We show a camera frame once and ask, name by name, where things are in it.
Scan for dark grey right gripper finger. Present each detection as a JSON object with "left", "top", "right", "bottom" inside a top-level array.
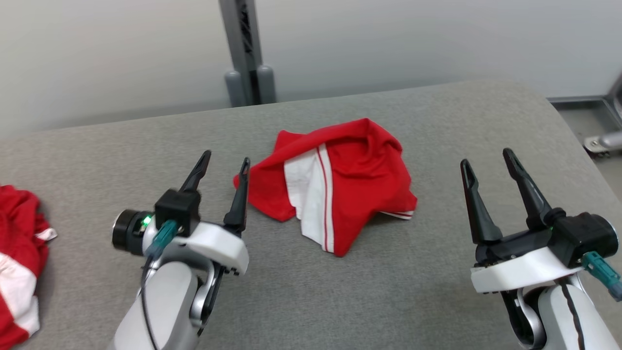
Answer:
[
  {"left": 460, "top": 159, "right": 504, "bottom": 245},
  {"left": 502, "top": 148, "right": 567, "bottom": 230}
]

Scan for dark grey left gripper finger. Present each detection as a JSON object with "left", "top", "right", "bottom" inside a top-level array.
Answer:
[
  {"left": 179, "top": 150, "right": 212, "bottom": 192},
  {"left": 223, "top": 157, "right": 251, "bottom": 234}
]

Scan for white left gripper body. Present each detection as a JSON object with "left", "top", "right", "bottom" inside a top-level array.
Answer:
[{"left": 112, "top": 209, "right": 250, "bottom": 276}]

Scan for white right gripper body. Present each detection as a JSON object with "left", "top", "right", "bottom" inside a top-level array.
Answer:
[{"left": 470, "top": 228, "right": 585, "bottom": 294}]

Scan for red white basketball jersey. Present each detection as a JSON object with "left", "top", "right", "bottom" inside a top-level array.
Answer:
[{"left": 233, "top": 118, "right": 418, "bottom": 258}]

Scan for red white sports shorts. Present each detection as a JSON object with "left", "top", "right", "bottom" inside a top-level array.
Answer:
[{"left": 0, "top": 185, "right": 58, "bottom": 350}]

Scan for silver caster foot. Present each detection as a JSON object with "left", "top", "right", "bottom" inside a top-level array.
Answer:
[{"left": 583, "top": 130, "right": 622, "bottom": 159}]

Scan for teal plug left camera cable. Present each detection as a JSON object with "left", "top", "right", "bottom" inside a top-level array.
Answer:
[{"left": 140, "top": 220, "right": 178, "bottom": 350}]

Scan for teal plug camera cable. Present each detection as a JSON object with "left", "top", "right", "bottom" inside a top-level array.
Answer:
[
  {"left": 561, "top": 251, "right": 622, "bottom": 350},
  {"left": 140, "top": 220, "right": 178, "bottom": 350}
]

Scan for teal plug right camera cable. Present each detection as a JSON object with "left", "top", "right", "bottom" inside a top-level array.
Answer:
[{"left": 561, "top": 251, "right": 622, "bottom": 350}]

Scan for grey rounded post bumper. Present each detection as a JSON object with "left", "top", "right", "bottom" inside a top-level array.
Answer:
[
  {"left": 224, "top": 70, "right": 244, "bottom": 108},
  {"left": 257, "top": 66, "right": 277, "bottom": 104}
]

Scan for grey metal floor frame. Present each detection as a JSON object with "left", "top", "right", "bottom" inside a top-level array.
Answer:
[{"left": 548, "top": 73, "right": 622, "bottom": 128}]

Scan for grey metal post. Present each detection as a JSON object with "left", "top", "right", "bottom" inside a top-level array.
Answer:
[{"left": 218, "top": 0, "right": 277, "bottom": 108}]

